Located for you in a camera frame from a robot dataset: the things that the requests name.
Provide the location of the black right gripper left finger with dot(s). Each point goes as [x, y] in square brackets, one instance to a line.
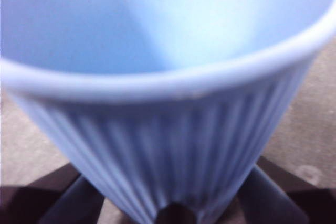
[39, 203]

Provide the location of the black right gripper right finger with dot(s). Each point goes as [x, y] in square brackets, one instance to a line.
[296, 203]

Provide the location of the blue ribbed plastic cup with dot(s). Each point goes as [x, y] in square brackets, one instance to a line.
[168, 51]

